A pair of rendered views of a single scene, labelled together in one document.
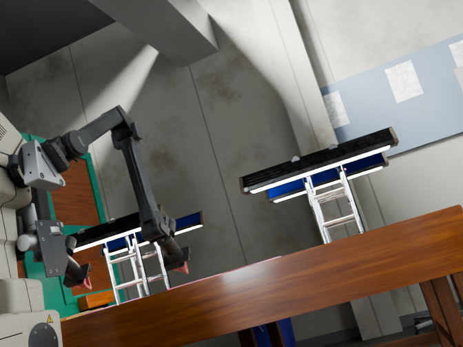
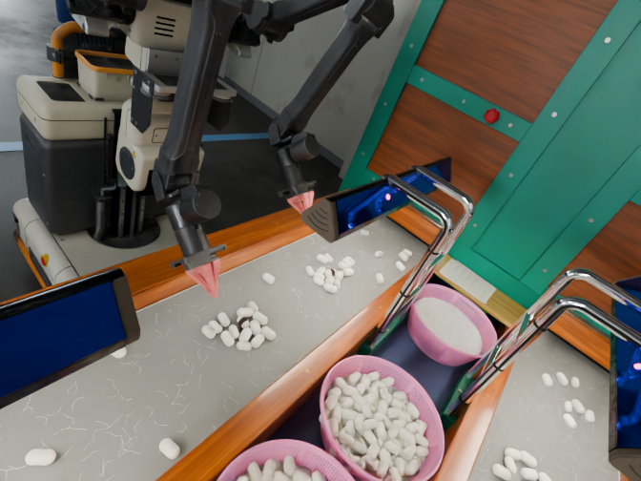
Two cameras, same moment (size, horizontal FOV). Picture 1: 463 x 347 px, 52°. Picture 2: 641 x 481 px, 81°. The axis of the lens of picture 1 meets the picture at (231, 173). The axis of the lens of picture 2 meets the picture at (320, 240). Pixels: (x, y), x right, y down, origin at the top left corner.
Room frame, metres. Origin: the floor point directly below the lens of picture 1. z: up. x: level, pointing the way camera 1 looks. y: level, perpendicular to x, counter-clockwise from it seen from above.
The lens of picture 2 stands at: (2.11, -0.23, 1.40)
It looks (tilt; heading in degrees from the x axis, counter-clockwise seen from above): 33 degrees down; 103
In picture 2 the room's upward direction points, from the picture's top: 24 degrees clockwise
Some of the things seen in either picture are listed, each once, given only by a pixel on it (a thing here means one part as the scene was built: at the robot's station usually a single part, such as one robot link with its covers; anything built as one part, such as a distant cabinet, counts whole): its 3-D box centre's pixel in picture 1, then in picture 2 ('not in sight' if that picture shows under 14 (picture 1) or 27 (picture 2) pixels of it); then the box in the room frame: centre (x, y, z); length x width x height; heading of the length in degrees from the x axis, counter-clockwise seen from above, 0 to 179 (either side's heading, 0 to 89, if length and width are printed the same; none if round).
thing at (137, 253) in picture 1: (118, 272); (391, 261); (2.10, 0.60, 0.90); 0.20 x 0.19 x 0.45; 78
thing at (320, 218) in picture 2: (98, 233); (399, 185); (2.03, 0.62, 1.08); 0.62 x 0.08 x 0.07; 78
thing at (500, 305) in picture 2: (73, 317); (476, 287); (2.38, 0.94, 0.77); 0.33 x 0.15 x 0.01; 168
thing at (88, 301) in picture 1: (97, 299); (589, 339); (2.72, 0.92, 0.83); 0.30 x 0.06 x 0.07; 168
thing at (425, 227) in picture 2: not in sight; (406, 214); (2.06, 1.07, 0.83); 0.30 x 0.06 x 0.07; 168
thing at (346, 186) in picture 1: (332, 206); not in sight; (1.90, -0.35, 0.90); 0.20 x 0.19 x 0.45; 78
